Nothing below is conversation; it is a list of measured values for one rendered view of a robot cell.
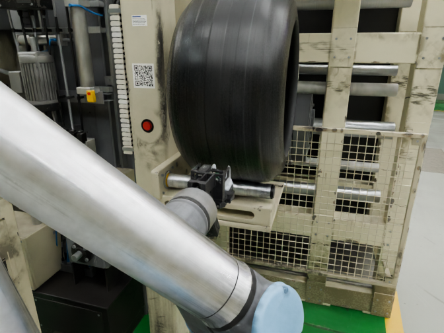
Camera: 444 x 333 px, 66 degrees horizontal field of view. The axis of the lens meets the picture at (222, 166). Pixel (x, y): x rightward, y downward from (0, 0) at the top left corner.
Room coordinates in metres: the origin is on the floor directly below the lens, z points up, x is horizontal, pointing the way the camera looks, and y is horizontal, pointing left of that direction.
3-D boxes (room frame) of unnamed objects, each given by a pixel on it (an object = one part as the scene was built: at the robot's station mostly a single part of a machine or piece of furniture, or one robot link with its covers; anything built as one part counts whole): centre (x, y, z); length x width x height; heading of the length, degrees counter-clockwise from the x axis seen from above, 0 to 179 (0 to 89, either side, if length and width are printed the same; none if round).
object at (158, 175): (1.16, 0.15, 0.90); 0.40 x 0.03 x 0.10; 164
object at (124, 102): (1.16, 0.32, 1.19); 0.05 x 0.04 x 0.48; 164
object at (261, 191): (0.97, 0.01, 0.90); 0.35 x 0.05 x 0.05; 74
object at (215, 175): (0.65, 0.03, 1.02); 0.12 x 0.08 x 0.09; 163
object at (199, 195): (0.57, 0.06, 1.02); 0.10 x 0.05 x 0.09; 73
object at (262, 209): (0.98, 0.02, 0.84); 0.36 x 0.09 x 0.06; 74
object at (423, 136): (1.36, -0.34, 0.65); 0.90 x 0.02 x 0.70; 74
